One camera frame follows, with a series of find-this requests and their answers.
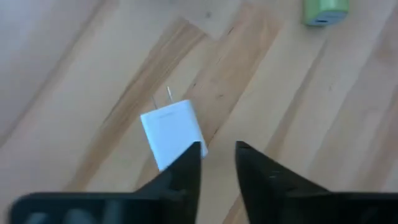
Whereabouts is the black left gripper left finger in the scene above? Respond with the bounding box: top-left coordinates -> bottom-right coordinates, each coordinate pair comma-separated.
135,141 -> 202,195

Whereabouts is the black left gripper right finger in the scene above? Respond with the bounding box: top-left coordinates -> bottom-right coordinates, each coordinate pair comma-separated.
235,141 -> 329,224

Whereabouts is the plain white charger cube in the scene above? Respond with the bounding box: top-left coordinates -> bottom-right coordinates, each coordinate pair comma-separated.
139,86 -> 209,172

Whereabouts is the green white charger cube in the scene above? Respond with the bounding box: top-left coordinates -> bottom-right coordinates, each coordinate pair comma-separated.
302,0 -> 350,27

